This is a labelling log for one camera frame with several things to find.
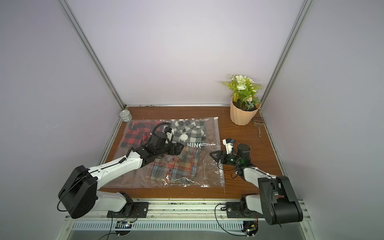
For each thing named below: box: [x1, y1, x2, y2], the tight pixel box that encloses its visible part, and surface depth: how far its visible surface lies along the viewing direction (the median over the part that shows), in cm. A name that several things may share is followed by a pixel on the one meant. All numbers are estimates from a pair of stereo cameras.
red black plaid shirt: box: [120, 121, 164, 149], surface depth 102 cm
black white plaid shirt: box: [172, 119, 206, 146], surface depth 104 cm
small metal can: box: [119, 109, 133, 122], surface depth 112 cm
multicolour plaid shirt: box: [146, 146, 201, 185], surface depth 86 cm
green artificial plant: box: [221, 74, 264, 110], surface depth 94 cm
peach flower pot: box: [230, 96, 261, 126], surface depth 102 cm
